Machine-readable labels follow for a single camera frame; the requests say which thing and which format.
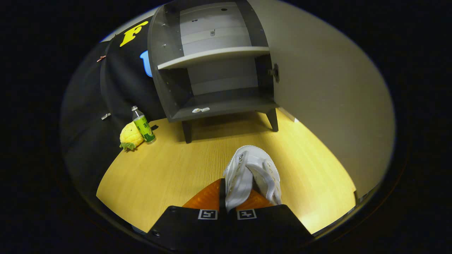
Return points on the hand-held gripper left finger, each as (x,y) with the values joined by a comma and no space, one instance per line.
(222,197)

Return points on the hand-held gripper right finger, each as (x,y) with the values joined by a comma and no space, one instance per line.
(268,229)

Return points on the white canvas shoe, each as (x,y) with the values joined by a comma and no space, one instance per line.
(247,158)

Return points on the dark grey shoe cabinet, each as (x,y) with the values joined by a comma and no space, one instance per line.
(219,104)

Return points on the beige shoe cabinet door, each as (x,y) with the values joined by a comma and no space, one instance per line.
(328,88)

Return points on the green label bottle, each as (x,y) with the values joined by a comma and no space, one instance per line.
(144,127)

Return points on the yellow plush toy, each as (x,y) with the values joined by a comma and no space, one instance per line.
(129,135)

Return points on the silver cloth clip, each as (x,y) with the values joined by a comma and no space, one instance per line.
(106,116)

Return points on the black backdrop cloth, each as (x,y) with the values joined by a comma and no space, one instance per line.
(116,81)

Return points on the pink cloth clip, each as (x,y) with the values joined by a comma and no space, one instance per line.
(101,59)

